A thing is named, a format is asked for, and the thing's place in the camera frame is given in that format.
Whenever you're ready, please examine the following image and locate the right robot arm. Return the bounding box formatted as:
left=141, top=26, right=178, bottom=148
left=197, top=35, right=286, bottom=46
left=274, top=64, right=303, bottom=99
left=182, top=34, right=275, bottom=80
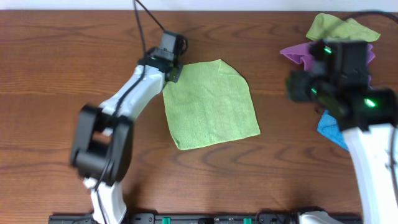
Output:
left=286, top=67, right=397, bottom=223

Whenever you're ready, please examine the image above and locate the blue microfiber cloth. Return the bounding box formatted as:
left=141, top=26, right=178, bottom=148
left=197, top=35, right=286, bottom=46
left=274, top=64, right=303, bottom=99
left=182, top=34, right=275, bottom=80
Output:
left=317, top=110, right=348, bottom=151

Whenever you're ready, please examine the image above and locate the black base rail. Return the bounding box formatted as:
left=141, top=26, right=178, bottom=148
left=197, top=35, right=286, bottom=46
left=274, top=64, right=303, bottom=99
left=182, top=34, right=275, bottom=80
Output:
left=48, top=213, right=363, bottom=224

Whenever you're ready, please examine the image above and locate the light green microfiber cloth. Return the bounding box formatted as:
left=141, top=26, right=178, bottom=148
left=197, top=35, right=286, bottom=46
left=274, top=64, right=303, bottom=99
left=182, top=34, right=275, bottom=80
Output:
left=163, top=59, right=261, bottom=151

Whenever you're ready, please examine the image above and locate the purple microfiber cloth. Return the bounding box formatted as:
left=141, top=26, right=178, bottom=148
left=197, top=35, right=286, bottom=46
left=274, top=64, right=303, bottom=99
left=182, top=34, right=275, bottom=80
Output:
left=280, top=42, right=375, bottom=70

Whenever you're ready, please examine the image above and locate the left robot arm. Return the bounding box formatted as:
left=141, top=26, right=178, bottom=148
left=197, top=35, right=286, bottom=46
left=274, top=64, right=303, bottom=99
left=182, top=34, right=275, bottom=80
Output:
left=70, top=47, right=184, bottom=223

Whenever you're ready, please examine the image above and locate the olive green cloth at back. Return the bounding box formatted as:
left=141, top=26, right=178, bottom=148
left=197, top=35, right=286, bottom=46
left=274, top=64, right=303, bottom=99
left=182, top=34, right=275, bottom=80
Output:
left=306, top=13, right=381, bottom=42

